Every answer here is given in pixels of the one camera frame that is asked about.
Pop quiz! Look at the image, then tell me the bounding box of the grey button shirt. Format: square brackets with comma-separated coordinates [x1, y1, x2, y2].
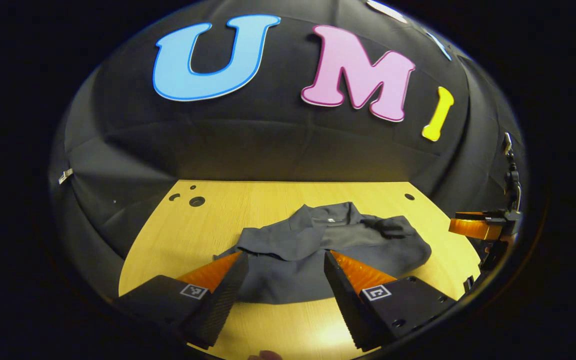
[213, 201, 433, 306]

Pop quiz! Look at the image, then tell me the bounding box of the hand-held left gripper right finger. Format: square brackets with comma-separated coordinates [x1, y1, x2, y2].
[324, 250, 461, 353]

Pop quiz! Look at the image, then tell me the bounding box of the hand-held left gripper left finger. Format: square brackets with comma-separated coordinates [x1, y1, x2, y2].
[115, 251, 250, 351]

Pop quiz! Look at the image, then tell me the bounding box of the black backdrop cloth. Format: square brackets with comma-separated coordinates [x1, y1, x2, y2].
[48, 0, 524, 301]

